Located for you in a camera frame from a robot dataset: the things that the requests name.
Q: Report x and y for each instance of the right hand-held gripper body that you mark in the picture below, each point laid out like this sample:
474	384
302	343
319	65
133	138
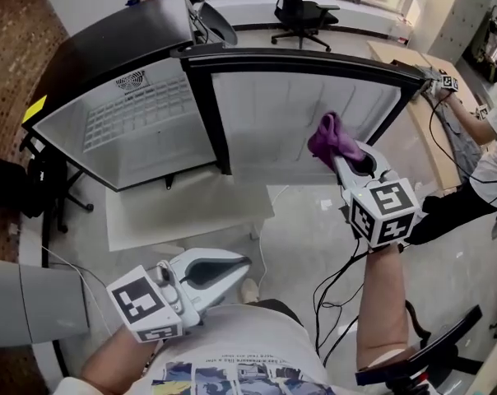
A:
390	212

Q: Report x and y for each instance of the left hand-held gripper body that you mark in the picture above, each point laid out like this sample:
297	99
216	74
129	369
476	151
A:
137	298

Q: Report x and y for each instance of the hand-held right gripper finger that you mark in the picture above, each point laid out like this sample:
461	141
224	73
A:
347	177
380	161

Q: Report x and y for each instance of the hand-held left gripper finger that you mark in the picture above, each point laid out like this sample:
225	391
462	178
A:
215	253
226	288

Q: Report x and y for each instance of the purple cleaning cloth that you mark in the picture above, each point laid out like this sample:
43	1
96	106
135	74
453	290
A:
331	138

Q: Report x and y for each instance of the black mini fridge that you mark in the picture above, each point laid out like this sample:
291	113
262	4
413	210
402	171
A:
117	43

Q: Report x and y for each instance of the person's right forearm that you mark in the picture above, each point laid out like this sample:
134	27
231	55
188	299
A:
382	303

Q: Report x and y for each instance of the person's left forearm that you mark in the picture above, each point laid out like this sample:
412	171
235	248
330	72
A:
112	360

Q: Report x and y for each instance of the person's white printed t-shirt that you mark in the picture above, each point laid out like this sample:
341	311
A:
240	335

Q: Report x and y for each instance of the white rectangular table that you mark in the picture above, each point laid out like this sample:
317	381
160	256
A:
182	212

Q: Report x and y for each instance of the person's black shorts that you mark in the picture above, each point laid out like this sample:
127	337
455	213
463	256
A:
279	309

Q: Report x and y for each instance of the dark folded cloth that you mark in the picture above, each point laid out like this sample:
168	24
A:
458	138

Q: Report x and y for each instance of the black armrest office chair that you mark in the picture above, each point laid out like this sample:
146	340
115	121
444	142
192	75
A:
34	187

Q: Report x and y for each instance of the black headrest office chair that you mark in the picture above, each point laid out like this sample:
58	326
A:
300	10

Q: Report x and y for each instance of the person with backpack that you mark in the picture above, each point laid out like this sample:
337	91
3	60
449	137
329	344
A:
219	23

